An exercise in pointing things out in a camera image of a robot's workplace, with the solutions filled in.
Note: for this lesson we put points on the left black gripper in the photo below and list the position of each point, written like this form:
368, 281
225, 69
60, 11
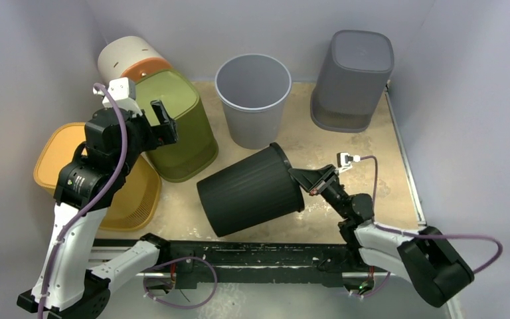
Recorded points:
166, 131

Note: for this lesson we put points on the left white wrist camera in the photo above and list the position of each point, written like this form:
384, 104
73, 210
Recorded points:
123, 92

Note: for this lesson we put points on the white orange cylindrical container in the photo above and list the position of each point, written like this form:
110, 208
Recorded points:
132, 57

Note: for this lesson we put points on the grey bin with black liner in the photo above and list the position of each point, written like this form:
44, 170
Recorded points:
253, 89

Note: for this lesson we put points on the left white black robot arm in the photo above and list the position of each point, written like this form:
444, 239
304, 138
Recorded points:
67, 286

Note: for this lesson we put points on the black ribbed bin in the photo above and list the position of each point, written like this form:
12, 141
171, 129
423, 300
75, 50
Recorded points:
252, 191

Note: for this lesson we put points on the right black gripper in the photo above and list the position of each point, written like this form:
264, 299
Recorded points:
322, 181

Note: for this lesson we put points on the green mesh basket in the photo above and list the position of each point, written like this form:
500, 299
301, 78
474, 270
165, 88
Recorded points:
197, 147

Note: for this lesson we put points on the grey mesh basket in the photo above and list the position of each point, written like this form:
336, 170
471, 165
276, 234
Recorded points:
353, 76

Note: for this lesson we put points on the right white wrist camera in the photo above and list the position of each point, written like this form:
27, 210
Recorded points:
345, 161

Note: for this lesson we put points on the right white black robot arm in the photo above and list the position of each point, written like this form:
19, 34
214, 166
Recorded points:
425, 259

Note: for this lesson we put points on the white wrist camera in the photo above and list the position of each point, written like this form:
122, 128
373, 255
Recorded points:
345, 161
123, 92

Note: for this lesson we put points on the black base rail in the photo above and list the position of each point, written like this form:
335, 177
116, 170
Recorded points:
329, 265

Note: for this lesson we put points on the yellow mesh basket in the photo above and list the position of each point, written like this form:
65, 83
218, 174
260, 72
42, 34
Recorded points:
133, 206

